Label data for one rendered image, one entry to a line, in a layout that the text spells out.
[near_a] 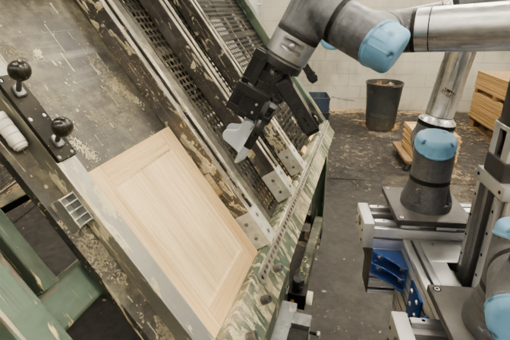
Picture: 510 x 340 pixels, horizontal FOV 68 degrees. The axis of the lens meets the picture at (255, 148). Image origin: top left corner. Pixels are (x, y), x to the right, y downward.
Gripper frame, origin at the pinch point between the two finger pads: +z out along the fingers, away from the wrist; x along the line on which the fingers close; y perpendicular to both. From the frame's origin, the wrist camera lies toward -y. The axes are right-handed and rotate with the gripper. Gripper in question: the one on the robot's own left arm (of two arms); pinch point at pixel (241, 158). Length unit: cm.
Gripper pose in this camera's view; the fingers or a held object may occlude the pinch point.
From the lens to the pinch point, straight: 71.8
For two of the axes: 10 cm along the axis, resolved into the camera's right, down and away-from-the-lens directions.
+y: -8.8, -4.8, -0.6
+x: -1.3, 3.5, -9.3
